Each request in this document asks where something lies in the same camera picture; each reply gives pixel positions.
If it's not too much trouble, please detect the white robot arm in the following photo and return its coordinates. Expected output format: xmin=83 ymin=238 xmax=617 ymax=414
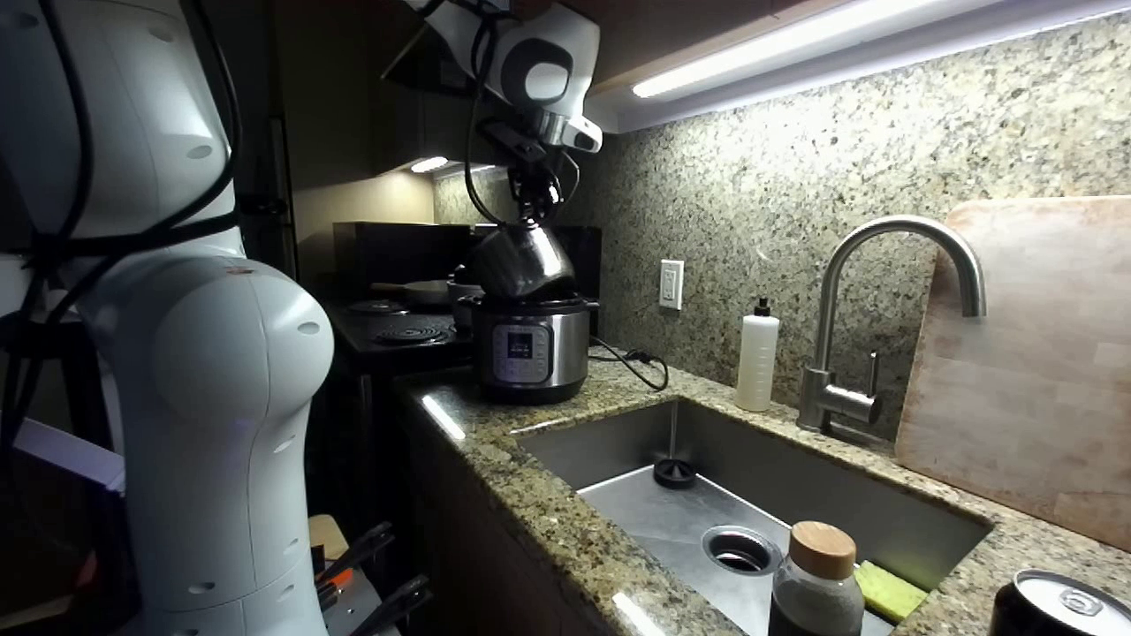
xmin=0 ymin=0 xmax=337 ymax=636

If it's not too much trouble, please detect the black stovetop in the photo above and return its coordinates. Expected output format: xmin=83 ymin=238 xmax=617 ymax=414
xmin=337 ymin=281 xmax=459 ymax=349

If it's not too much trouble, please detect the white wall outlet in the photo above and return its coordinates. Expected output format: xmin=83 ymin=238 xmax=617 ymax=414
xmin=658 ymin=257 xmax=686 ymax=311

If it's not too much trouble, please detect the stainless steel sink basin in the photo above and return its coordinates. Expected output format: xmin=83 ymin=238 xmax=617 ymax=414
xmin=519 ymin=399 xmax=989 ymax=636

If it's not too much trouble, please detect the dark jar with cork lid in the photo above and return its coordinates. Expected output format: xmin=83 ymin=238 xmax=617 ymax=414
xmin=767 ymin=521 xmax=866 ymax=636

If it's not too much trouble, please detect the curved steel faucet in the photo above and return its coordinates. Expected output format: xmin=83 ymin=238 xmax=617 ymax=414
xmin=798 ymin=216 xmax=988 ymax=435

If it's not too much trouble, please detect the metal pot bowl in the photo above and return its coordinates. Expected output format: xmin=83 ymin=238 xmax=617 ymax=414
xmin=471 ymin=220 xmax=577 ymax=300

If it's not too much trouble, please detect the black power cord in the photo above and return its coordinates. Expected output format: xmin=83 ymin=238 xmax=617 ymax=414
xmin=585 ymin=344 xmax=672 ymax=395

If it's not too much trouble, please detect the wooden cutting board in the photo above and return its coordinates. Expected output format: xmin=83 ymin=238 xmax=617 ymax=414
xmin=895 ymin=194 xmax=1131 ymax=547

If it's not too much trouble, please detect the black steel pressure cooker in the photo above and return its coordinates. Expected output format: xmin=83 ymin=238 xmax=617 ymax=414
xmin=471 ymin=291 xmax=591 ymax=404

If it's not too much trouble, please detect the black round can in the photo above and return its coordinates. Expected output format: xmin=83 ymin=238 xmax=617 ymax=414
xmin=989 ymin=568 xmax=1131 ymax=636

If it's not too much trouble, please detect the white soap dispenser bottle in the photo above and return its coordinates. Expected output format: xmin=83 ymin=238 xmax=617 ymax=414
xmin=736 ymin=297 xmax=780 ymax=410

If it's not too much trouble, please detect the green sponge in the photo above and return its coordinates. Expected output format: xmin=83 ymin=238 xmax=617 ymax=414
xmin=855 ymin=561 xmax=928 ymax=621

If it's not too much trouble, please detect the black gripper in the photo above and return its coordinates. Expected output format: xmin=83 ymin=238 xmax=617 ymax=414
xmin=487 ymin=122 xmax=579 ymax=223

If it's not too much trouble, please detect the black sink drain stopper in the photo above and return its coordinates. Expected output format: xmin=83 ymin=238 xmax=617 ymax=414
xmin=654 ymin=456 xmax=698 ymax=493

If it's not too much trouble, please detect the under-cabinet light strip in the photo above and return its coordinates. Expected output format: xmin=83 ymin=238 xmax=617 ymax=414
xmin=634 ymin=0 xmax=1131 ymax=104

